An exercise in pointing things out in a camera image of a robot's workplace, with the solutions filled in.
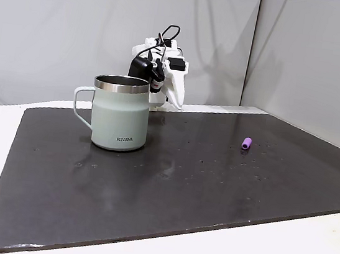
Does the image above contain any dark grey table mat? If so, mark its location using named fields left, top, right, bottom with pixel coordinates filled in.
left=0, top=79, right=340, bottom=254

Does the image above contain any pale green steel mug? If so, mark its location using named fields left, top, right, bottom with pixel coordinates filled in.
left=67, top=70, right=155, bottom=156

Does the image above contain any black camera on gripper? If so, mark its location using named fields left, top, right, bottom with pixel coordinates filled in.
left=126, top=55, right=168, bottom=95

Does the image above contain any black camera cable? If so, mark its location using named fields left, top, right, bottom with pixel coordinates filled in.
left=135, top=20, right=182, bottom=70

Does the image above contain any purple pen grip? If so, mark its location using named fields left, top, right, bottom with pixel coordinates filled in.
left=241, top=137, right=254, bottom=152

